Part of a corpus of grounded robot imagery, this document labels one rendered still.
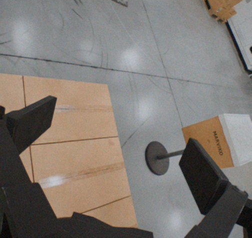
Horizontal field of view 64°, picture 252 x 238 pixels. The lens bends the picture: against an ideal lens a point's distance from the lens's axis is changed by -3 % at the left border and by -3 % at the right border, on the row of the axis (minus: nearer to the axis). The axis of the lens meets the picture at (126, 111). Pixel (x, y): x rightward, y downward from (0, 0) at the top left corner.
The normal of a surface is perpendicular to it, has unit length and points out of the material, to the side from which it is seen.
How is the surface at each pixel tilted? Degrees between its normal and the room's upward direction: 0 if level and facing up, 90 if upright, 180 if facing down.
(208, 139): 90
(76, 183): 0
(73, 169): 0
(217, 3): 89
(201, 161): 118
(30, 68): 0
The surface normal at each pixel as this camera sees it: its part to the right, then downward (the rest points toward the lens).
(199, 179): -0.96, -0.29
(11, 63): 0.64, -0.33
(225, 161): -0.74, -0.03
